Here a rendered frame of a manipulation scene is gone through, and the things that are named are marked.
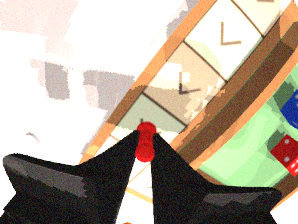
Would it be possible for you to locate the wooden board game board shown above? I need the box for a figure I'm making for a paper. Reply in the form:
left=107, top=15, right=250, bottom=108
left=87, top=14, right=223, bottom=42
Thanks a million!
left=78, top=0, right=298, bottom=204

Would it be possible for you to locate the blue die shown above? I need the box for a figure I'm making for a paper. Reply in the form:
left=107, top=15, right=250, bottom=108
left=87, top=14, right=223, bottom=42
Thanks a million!
left=279, top=89, right=298, bottom=131

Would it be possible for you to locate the red die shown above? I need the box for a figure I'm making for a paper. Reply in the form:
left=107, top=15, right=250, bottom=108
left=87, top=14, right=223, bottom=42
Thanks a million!
left=270, top=133, right=298, bottom=176

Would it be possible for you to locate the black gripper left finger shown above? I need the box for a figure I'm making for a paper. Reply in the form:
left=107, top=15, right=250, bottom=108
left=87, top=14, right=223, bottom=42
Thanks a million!
left=1, top=131, right=141, bottom=224

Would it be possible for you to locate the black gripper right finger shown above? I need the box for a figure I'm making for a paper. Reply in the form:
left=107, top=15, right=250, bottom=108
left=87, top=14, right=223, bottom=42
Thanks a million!
left=149, top=133, right=282, bottom=224

